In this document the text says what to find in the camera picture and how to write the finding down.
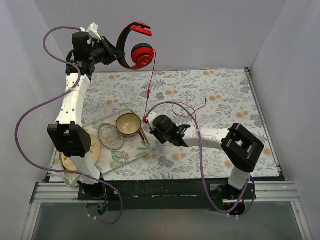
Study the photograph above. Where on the beige ceramic bowl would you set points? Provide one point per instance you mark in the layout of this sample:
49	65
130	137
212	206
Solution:
129	125

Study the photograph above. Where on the speckled grey saucer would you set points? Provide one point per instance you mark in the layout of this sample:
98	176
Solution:
110	137

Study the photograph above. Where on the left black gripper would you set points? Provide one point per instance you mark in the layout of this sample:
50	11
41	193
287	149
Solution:
107	50

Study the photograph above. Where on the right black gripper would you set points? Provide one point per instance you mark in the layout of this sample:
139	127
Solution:
155	125

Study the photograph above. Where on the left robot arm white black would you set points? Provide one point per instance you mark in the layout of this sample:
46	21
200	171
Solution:
67	132

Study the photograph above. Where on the red black headphones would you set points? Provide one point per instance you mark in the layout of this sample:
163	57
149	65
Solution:
142	54

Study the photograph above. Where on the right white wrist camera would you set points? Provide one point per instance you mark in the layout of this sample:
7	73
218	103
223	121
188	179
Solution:
151	117

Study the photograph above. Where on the yellow bird plate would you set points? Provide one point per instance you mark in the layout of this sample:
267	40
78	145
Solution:
95	152

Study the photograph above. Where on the copper spoon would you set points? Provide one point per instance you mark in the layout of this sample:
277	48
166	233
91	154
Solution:
143	136

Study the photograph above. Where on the floral serving tray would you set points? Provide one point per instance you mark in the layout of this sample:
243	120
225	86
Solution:
117	165

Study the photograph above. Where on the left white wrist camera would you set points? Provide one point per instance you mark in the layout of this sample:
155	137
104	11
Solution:
92	30

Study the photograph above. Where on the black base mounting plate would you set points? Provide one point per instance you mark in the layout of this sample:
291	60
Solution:
170	194

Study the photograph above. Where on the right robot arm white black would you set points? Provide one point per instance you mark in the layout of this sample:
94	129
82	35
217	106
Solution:
241	146

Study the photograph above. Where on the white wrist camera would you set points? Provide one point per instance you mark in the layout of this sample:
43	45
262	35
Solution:
92	30
151	117

